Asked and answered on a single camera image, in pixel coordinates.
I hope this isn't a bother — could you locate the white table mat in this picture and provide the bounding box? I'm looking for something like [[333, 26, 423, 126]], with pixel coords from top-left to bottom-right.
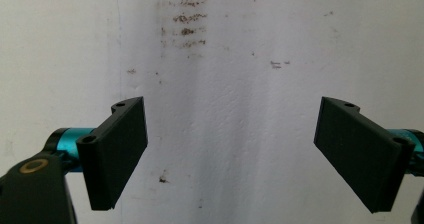
[[0, 0, 424, 224]]

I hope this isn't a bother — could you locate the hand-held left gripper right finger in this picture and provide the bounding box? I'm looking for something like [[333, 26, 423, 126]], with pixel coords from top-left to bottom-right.
[[313, 96, 424, 214]]

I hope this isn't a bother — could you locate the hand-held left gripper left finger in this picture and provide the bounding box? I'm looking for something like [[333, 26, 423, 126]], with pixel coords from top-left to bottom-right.
[[55, 96, 149, 212]]

